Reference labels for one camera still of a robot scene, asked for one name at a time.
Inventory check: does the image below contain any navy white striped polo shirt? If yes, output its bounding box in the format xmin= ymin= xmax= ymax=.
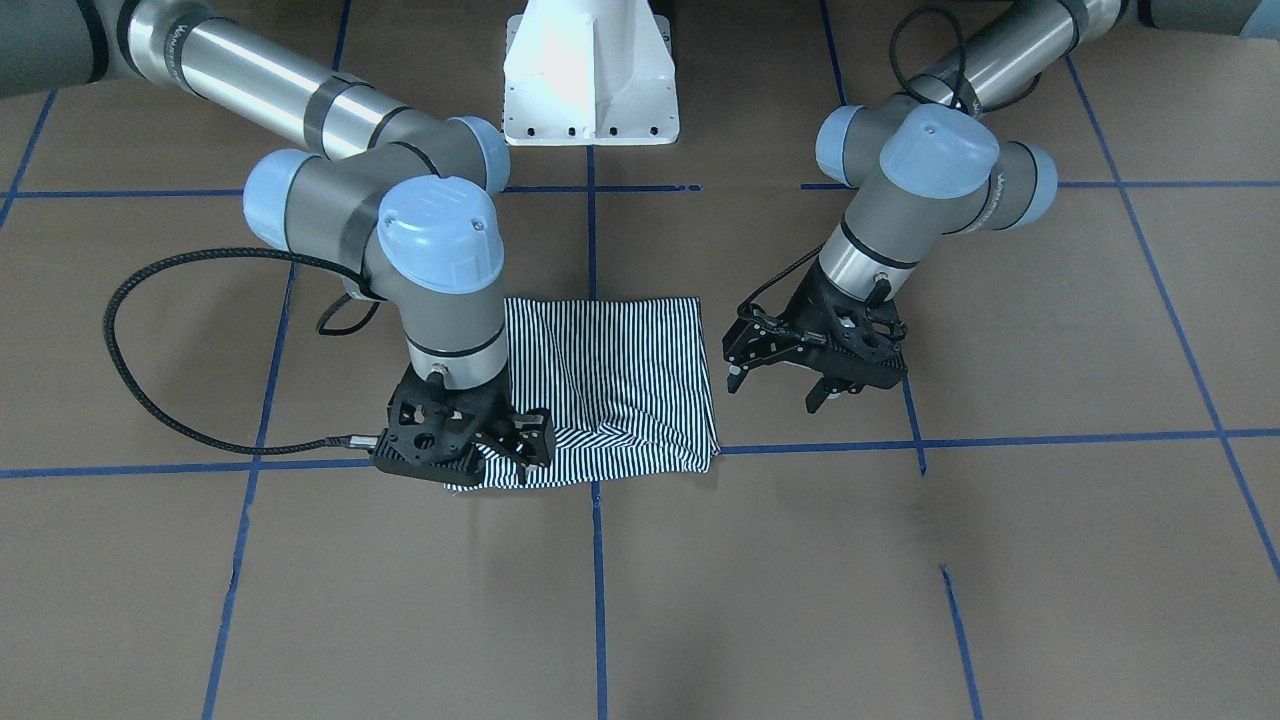
xmin=483 ymin=297 xmax=721 ymax=489

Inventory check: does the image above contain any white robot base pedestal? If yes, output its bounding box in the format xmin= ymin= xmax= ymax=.
xmin=502 ymin=1 xmax=681 ymax=147

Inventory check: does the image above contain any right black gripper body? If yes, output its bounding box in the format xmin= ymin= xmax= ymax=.
xmin=372 ymin=366 xmax=516 ymax=486

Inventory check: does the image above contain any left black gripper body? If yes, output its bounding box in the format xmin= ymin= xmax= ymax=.
xmin=785 ymin=263 xmax=908 ymax=393

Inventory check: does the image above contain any brown paper table cover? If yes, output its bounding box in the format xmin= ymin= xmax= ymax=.
xmin=1 ymin=1 xmax=1279 ymax=719

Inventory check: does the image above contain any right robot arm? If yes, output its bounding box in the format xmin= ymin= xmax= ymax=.
xmin=3 ymin=1 xmax=554 ymax=488

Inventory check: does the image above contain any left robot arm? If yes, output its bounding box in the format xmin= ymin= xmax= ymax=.
xmin=722 ymin=1 xmax=1277 ymax=413

